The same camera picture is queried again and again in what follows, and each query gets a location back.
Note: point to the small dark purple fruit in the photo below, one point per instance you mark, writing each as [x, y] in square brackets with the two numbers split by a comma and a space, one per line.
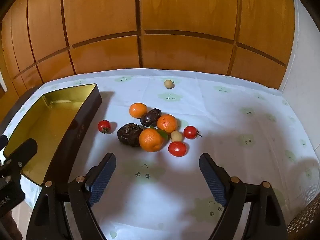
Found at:
[150, 117]

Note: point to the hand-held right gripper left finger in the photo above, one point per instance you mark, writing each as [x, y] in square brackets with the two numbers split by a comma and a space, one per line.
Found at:
[103, 177]

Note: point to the white cloud print tablecloth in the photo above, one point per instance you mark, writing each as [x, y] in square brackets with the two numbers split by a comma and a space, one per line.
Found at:
[175, 180]

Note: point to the tan longan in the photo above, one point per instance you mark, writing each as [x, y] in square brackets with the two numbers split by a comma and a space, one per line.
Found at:
[169, 84]
[176, 136]

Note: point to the wooden panelled wardrobe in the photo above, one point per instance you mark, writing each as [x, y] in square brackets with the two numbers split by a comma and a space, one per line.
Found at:
[175, 17]

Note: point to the red cherry tomato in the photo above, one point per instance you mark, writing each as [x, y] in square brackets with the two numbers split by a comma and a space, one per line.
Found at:
[104, 126]
[190, 132]
[177, 148]

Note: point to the large dark brown fruit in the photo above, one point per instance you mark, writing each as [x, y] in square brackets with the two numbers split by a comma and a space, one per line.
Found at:
[129, 135]

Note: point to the mandarin orange with green leaf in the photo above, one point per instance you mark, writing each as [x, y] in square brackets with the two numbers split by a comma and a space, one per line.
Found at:
[151, 141]

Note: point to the woven chair seat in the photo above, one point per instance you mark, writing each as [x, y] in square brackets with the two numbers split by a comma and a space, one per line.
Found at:
[305, 217]

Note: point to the dark brown gold-lined tin box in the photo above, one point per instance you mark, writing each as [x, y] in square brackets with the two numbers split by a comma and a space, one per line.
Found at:
[50, 120]

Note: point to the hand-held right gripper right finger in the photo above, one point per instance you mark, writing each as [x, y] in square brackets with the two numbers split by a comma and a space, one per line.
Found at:
[212, 177]

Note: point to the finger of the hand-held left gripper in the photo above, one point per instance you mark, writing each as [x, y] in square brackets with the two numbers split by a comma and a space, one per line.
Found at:
[2, 143]
[23, 152]

